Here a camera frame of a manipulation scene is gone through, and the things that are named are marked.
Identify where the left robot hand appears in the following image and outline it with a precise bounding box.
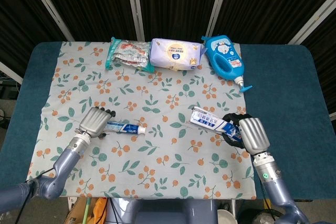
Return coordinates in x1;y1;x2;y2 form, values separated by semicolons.
75;105;118;140

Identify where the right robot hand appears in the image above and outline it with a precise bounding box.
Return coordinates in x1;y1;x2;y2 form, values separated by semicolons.
221;112;271;155

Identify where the blue white toothpaste tube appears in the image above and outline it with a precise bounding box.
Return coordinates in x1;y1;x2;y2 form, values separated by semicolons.
104;121;147;136

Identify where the blue white toothpaste box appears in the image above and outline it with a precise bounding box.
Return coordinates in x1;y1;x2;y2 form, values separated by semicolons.
189;105;244;143

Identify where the floral fruit print tablecloth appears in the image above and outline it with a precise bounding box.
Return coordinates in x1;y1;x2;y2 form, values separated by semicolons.
27;40;258;201

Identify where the green foil snack bag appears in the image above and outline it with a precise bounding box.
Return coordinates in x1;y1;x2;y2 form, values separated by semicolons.
104;36;156;73

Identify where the blue pump bottle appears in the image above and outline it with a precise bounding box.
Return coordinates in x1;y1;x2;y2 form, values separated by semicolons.
200;34;254;94

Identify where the white bowl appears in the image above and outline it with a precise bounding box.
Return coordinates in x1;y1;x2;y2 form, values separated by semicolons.
217;208;237;224

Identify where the green stick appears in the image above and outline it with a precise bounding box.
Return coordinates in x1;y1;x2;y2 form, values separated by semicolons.
83;198;93;224

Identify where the orange plastic bag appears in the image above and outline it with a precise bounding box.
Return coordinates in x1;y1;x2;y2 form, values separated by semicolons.
92;197;108;224

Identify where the purple tissue pack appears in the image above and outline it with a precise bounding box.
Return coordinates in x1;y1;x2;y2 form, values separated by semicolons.
149;37;206;71

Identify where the grey-blue robot torso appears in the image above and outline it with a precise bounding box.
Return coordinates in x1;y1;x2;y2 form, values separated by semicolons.
104;198;219;224

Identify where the white partition frame post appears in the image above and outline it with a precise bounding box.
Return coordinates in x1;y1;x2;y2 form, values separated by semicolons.
23;0;76;42
288;0;336;45
124;0;146;42
207;0;233;39
0;61;24;84

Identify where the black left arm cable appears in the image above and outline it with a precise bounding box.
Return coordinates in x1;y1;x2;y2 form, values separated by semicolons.
16;168;55;224

